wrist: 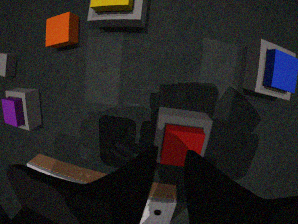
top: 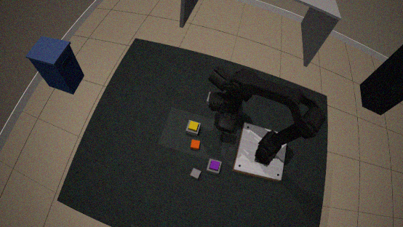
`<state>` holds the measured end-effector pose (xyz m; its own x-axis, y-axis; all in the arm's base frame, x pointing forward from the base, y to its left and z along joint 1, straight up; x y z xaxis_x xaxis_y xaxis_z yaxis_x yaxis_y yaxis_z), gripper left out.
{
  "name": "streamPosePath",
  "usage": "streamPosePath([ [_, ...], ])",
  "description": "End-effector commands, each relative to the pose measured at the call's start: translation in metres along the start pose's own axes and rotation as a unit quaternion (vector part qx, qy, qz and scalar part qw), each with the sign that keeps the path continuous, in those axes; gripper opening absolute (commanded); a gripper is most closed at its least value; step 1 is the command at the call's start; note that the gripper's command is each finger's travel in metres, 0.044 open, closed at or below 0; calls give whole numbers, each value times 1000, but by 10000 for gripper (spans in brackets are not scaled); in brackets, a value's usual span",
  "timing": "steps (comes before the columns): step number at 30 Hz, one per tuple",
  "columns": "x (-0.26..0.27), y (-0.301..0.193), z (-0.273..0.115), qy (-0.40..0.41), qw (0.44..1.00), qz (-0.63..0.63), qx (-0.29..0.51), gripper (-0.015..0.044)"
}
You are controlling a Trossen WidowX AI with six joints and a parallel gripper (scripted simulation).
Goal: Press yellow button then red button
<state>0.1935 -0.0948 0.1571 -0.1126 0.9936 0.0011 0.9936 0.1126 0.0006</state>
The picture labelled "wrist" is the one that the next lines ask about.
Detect purple button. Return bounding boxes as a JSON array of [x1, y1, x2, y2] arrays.
[[1, 87, 41, 131]]

